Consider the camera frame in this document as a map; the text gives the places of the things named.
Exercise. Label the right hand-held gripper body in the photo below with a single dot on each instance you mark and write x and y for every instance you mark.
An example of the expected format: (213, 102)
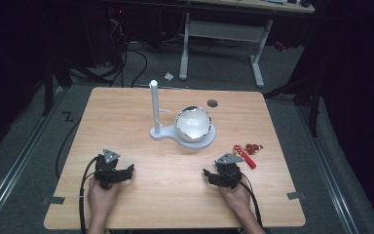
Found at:
(230, 175)

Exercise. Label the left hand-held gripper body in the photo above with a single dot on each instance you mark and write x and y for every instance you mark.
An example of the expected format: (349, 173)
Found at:
(105, 169)

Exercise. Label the person's right hand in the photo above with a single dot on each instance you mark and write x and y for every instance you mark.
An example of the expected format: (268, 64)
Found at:
(238, 200)

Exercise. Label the person's left hand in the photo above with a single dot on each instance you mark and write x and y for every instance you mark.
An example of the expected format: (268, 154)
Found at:
(100, 201)

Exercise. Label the red tassel charm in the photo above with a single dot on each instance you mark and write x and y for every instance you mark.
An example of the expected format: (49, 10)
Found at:
(248, 160)

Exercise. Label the white bowl with silver rim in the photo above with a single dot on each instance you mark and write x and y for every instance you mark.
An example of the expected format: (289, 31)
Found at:
(193, 125)

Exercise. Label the grey tape strip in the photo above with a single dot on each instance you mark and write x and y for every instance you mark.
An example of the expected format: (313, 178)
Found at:
(54, 200)
(296, 195)

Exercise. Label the white stand with pole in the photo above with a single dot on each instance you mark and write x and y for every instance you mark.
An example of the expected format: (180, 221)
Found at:
(156, 107)

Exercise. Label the grey round table grommet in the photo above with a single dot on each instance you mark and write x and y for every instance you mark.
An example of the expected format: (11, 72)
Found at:
(212, 103)

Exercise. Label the black metal stand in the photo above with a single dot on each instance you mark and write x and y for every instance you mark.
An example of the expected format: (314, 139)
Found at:
(48, 87)
(313, 107)

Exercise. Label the white paper scrap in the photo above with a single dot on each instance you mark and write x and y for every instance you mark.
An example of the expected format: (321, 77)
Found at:
(168, 76)

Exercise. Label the small red object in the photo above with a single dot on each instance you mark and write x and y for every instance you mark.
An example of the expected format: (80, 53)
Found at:
(279, 46)

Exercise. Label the white-framed wooden desk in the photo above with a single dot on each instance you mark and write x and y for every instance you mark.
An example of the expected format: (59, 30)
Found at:
(224, 31)

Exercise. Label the metal floor rail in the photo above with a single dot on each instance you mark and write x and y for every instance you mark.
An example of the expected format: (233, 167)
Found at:
(16, 162)
(329, 175)

